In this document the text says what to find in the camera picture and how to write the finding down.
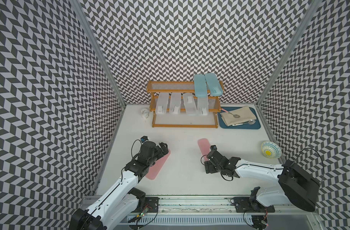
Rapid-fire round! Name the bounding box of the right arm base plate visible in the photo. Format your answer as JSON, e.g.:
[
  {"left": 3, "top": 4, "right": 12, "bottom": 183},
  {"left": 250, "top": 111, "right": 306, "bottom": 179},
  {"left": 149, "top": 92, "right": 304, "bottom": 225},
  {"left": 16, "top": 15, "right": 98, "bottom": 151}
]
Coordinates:
[{"left": 231, "top": 197, "right": 275, "bottom": 213}]

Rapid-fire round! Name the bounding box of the wooden three-tier shelf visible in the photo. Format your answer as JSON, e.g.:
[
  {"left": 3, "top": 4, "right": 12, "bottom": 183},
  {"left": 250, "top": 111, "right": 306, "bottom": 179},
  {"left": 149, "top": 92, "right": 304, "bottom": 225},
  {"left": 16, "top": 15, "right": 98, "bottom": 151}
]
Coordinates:
[{"left": 147, "top": 80, "right": 221, "bottom": 128}]

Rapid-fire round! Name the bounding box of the metal spoon on tray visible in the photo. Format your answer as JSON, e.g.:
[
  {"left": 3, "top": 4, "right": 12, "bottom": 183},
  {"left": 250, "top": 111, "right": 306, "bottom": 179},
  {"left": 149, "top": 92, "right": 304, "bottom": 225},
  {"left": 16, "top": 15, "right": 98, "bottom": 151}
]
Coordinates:
[{"left": 232, "top": 120, "right": 256, "bottom": 127}]

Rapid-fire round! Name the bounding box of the clear pencil case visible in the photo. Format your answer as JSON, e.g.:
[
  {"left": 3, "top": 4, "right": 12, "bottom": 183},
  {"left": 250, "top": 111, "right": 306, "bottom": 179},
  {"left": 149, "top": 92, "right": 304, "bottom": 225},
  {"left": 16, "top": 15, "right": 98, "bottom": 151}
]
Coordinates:
[
  {"left": 155, "top": 93, "right": 169, "bottom": 115},
  {"left": 170, "top": 93, "right": 182, "bottom": 115},
  {"left": 183, "top": 93, "right": 197, "bottom": 116},
  {"left": 197, "top": 97, "right": 208, "bottom": 116}
]

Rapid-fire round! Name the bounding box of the beige folded cloth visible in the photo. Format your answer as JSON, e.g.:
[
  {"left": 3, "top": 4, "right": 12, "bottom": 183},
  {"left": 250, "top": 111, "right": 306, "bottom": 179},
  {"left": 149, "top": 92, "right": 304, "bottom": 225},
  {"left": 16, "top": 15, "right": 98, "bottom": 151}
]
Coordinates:
[{"left": 220, "top": 106, "right": 257, "bottom": 127}]

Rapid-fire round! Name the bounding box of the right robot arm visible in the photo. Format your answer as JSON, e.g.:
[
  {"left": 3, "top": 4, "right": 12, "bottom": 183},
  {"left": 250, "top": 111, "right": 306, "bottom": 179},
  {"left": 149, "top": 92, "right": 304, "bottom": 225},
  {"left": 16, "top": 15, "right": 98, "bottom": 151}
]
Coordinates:
[{"left": 201, "top": 145, "right": 321, "bottom": 213}]

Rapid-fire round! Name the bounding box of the yellow patterned bowl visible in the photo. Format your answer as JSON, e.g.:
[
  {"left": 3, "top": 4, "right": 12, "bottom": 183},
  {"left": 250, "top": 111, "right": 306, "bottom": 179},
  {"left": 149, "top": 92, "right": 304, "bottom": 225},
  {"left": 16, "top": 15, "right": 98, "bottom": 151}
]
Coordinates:
[{"left": 261, "top": 141, "right": 282, "bottom": 159}]

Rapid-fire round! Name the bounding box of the clear plastic cup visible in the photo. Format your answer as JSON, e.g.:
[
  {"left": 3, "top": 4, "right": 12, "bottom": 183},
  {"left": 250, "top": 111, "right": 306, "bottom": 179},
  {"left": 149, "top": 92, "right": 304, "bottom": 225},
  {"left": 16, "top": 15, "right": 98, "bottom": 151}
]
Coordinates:
[{"left": 140, "top": 108, "right": 150, "bottom": 119}]

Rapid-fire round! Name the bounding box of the metal spoon pink handle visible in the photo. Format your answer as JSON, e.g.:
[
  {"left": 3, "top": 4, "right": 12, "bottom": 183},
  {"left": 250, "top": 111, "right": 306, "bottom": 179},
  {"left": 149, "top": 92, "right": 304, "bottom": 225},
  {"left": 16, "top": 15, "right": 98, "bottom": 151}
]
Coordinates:
[{"left": 221, "top": 108, "right": 240, "bottom": 118}]

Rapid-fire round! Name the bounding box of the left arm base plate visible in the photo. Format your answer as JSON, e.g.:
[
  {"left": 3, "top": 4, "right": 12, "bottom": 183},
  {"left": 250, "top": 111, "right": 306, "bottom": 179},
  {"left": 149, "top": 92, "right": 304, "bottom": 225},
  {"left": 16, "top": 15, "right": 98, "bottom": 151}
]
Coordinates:
[{"left": 134, "top": 196, "right": 159, "bottom": 213}]

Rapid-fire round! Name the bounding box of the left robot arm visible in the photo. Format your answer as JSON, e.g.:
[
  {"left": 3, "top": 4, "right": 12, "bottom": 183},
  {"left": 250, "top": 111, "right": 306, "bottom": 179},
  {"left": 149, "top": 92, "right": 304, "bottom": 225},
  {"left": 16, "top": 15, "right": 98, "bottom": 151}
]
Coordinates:
[{"left": 68, "top": 136, "right": 169, "bottom": 230}]

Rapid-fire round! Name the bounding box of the pink pencil case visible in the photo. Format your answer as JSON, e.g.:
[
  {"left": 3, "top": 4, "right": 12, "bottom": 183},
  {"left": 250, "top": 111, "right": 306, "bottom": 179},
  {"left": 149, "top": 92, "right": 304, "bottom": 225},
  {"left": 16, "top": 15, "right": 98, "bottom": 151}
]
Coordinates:
[
  {"left": 146, "top": 150, "right": 171, "bottom": 180},
  {"left": 198, "top": 139, "right": 210, "bottom": 162}
]

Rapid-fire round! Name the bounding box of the dark teal tray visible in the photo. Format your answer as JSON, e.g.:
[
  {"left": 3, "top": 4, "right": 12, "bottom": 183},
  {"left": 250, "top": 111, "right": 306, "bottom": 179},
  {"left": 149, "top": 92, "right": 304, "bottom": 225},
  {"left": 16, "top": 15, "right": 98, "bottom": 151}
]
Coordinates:
[{"left": 218, "top": 106, "right": 261, "bottom": 130}]

